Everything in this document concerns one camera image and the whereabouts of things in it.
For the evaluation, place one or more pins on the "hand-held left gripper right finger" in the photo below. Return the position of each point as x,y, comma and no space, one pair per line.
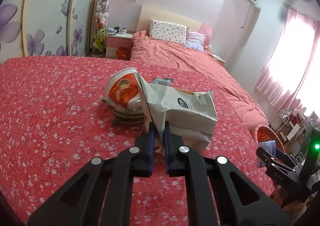
167,146

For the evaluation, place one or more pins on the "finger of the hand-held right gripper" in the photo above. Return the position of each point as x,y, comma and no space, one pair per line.
265,157

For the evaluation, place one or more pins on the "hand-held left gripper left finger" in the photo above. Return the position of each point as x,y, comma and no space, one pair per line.
150,141

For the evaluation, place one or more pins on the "white paper bag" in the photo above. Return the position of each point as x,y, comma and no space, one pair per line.
180,116

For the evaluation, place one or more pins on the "orange plastic basket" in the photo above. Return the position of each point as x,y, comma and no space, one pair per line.
266,136

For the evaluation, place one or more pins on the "orange white instant noodle cup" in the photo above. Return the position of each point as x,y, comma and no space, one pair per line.
122,91

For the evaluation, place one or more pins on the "blue grey sock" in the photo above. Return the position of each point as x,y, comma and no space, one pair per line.
162,81

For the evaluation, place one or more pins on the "coral duvet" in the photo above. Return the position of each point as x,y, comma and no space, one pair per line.
195,61

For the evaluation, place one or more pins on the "orange waste bin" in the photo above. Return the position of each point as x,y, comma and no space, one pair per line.
123,53

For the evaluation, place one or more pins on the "red floral blanket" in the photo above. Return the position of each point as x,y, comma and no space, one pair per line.
62,116

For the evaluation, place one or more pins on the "pink curtain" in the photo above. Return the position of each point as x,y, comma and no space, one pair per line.
290,61

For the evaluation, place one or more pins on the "beige bedside table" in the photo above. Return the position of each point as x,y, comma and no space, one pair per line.
220,58

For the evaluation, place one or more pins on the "pink white nightstand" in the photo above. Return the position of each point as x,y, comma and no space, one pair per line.
112,45

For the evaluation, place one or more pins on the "striped pillow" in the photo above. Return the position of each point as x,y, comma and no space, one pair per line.
195,41

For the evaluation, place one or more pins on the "white floral pillow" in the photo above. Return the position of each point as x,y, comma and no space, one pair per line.
167,32

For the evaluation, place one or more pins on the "white mug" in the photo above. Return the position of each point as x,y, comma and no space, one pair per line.
122,31

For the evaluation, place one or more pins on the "green plush toy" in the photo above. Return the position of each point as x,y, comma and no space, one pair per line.
99,38

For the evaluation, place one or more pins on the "pink pillow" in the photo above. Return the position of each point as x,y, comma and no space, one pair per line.
207,33

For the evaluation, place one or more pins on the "cream bed headboard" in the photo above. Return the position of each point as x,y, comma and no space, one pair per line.
147,13

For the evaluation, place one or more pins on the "clear tube of plush toys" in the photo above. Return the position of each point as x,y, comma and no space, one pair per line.
102,13

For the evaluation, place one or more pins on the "wardrobe with purple flowers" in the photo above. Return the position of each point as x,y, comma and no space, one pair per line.
45,16

